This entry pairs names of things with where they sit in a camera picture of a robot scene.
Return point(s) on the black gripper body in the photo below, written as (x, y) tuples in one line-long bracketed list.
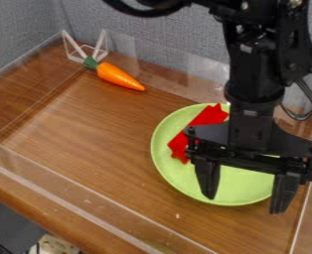
[(251, 143)]

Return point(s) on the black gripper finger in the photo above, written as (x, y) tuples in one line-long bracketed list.
[(207, 171), (285, 187)]

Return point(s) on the orange toy carrot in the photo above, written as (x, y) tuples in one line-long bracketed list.
[(112, 74)]

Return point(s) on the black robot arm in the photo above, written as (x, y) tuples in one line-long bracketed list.
[(269, 45)]

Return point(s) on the green round plate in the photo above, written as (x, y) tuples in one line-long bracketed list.
[(242, 187)]

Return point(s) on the clear acrylic enclosure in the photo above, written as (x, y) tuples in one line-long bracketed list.
[(76, 170)]

